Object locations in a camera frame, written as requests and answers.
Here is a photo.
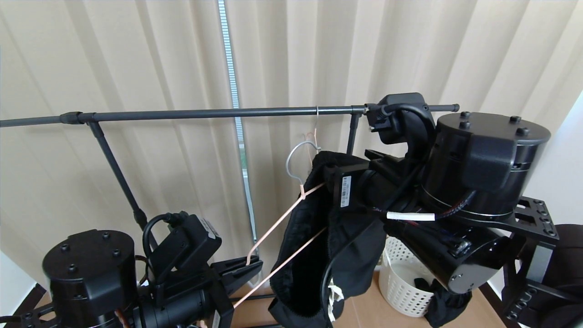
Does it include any black clothes rack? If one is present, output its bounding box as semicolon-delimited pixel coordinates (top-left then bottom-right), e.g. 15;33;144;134
0;104;460;328

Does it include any black garment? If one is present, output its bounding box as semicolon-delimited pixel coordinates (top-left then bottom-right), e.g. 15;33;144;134
268;150;388;328
415;277;473;328

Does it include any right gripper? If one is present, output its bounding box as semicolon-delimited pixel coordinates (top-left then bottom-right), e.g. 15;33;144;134
326;159;426;212

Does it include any white laundry basket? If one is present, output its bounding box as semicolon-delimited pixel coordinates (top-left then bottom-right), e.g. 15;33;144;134
378;235;438;318

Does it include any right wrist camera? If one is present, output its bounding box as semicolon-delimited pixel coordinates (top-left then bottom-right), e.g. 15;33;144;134
366;92;435;160

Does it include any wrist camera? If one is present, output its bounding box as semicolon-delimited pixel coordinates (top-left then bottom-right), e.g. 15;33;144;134
148;214;223;285
366;92;435;160

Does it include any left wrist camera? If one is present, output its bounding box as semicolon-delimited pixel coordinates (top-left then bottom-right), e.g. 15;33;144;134
148;214;223;285

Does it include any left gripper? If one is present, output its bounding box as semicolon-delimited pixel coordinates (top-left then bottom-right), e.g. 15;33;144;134
137;256;264;328

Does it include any pink clothes hanger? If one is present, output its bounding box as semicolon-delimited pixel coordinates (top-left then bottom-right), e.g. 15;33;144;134
302;106;320;168
231;140;327;310

